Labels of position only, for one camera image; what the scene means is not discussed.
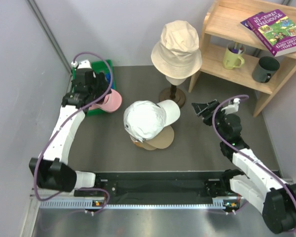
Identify wooden shelf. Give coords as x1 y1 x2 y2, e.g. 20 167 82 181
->
188 0 296 118

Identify green plastic bin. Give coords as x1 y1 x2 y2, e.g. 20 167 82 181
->
73 60 116 116

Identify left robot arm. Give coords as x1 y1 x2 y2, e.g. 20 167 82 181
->
29 68 111 196

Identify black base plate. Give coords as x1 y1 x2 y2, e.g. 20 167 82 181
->
74 170 282 205

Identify blue item in bin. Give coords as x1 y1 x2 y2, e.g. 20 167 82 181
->
105 72 115 89

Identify pens in mug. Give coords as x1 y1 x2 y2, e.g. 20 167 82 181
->
230 42 245 54

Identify cream bucket hat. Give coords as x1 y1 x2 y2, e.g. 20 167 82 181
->
150 20 203 79

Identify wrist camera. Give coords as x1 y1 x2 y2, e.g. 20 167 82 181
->
222 98 241 115
71 60 92 71

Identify pink white baseball cap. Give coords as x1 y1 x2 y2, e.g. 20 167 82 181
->
89 89 122 113

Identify light green mug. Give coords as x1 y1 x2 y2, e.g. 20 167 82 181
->
222 42 246 70

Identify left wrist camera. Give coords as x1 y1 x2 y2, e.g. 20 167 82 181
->
71 60 92 71

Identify purple treehouse book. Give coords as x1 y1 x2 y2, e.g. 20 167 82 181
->
247 9 296 57

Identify cream mannequin head stand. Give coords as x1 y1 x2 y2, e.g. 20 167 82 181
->
159 76 187 108

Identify aluminium rail frame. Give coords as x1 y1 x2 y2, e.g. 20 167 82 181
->
22 188 272 237

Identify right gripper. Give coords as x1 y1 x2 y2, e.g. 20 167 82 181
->
192 100 227 141

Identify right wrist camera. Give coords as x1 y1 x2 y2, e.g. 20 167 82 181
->
222 98 241 115

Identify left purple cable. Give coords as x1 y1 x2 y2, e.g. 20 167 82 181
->
33 51 114 215

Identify wooden mushroom hat stand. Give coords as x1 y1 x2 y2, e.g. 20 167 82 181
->
130 135 145 148

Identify purple cable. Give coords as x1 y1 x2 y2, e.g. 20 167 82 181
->
212 94 296 233
33 51 114 215

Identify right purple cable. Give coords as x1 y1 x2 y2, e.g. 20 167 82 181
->
212 94 296 233

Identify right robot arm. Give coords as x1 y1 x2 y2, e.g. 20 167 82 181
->
192 95 296 234

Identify dark grey mug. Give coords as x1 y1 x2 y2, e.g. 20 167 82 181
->
252 56 280 83

